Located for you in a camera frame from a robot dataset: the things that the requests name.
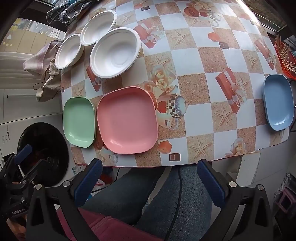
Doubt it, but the maroon clothing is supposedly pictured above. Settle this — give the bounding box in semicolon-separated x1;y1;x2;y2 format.
55;206;162;241

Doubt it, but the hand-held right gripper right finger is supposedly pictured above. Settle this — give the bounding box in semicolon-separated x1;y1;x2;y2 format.
196;159;274;241

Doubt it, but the blue plastic plate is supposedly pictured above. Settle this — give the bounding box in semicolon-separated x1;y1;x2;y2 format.
262;74;294;131

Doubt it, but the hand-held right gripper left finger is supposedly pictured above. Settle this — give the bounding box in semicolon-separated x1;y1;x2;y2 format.
25;158;103;241

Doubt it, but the dark checked cloth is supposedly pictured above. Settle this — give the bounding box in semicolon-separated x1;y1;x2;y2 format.
46;0;93;24

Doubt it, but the green plastic plate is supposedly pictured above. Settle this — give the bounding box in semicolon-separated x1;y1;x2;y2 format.
62;97;96;148

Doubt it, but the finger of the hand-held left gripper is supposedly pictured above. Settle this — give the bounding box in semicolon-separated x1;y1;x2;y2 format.
21;159;50;186
0;144;33;179

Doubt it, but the black cable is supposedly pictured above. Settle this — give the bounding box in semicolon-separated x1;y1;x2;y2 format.
165;167;183;241

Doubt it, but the pink towel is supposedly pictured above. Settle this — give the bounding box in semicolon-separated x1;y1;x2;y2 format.
23;40;62;76

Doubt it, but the white washing machine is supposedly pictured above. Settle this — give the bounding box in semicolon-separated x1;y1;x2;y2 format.
0;112;77;188

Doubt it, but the orange plastic basket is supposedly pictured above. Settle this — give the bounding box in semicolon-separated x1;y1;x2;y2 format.
274;35;296;80

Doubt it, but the white disposable bowl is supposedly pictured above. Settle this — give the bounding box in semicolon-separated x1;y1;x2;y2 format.
55;34;84;70
90;28;141;79
80;10;117;46

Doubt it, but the bundle of bamboo skewers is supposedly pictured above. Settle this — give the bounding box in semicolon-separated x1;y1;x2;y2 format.
275;35;296;70

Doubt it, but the white cabinet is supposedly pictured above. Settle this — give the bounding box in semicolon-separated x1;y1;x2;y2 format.
0;52;63;116

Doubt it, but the pink plastic stool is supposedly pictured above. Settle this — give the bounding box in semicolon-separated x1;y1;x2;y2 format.
274;185;296;220

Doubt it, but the checkered printed tablecloth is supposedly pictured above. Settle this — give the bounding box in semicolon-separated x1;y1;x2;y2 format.
60;0;290;167

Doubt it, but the pink plastic plate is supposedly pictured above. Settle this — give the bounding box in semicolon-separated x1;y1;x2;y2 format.
96;86;159;154

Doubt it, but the person's right leg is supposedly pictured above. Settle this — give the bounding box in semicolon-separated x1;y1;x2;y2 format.
136;166;222;241

